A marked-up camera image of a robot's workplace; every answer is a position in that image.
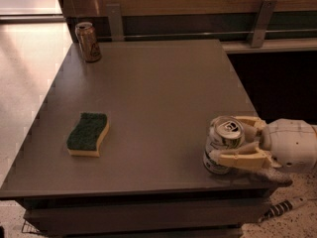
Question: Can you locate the green yellow sponge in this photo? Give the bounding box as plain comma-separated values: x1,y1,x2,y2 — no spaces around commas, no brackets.
66,113,110,158

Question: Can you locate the right metal bracket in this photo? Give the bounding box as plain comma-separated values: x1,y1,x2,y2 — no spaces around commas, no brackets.
249,0,277,48

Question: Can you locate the horizontal metal rail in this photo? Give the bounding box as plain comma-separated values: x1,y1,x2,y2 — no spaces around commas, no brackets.
97,27,317,40

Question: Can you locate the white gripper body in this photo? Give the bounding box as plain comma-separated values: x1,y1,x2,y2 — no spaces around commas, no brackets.
260,119,317,173

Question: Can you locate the white green 7up can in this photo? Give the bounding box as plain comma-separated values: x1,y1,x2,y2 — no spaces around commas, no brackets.
203,116,245,175

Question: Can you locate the striped black white object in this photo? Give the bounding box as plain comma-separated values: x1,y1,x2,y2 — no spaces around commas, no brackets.
259,196,308,223

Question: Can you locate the wire rack corner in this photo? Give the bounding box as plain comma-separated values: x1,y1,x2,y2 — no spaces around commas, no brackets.
21,220,41,235

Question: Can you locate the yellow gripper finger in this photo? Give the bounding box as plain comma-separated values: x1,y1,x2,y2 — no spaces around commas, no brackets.
209,141,294,187
235,116,266,142

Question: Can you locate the orange soda can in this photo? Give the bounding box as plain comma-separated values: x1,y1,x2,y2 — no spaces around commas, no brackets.
75,22,102,62

